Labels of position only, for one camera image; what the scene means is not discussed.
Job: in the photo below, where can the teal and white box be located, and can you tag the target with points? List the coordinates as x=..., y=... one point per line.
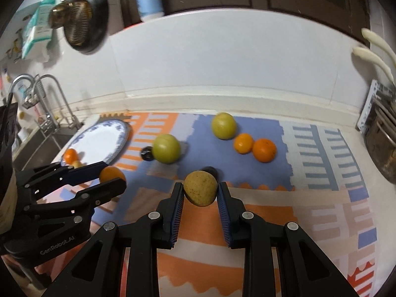
x=37, y=31

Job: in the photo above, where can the green apple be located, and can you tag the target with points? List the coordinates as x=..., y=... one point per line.
x=167, y=148
x=224, y=126

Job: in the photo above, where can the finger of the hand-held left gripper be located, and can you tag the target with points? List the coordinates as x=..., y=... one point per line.
x=85, y=172
x=105, y=190

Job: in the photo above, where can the large orange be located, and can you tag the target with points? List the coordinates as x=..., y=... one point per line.
x=264, y=150

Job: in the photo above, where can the steel faucet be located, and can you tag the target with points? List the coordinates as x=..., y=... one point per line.
x=21, y=82
x=58, y=89

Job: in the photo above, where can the white perforated rack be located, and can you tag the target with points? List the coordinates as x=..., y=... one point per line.
x=368, y=108

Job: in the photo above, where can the brown speckled pear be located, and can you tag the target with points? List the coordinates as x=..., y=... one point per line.
x=200, y=188

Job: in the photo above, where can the small orange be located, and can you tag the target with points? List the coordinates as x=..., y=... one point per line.
x=243, y=143
x=70, y=156

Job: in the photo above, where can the blue and white plate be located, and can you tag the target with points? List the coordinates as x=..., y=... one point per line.
x=99, y=139

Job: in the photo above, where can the brass mesh strainer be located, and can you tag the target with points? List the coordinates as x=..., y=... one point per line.
x=66, y=14

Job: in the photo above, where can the dark plum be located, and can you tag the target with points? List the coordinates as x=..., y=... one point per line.
x=211, y=170
x=147, y=154

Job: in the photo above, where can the steel sink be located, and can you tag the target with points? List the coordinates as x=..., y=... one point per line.
x=40, y=148

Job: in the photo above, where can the black frying pan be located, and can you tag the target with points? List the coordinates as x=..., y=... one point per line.
x=92, y=21

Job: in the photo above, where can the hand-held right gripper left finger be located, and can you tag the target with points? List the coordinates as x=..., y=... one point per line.
x=177, y=210

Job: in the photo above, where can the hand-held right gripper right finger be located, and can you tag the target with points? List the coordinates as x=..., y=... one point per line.
x=223, y=213

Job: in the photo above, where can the patterned foam mat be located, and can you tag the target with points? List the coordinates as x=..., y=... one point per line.
x=278, y=210

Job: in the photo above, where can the steel pot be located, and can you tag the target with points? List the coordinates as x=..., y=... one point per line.
x=382, y=142

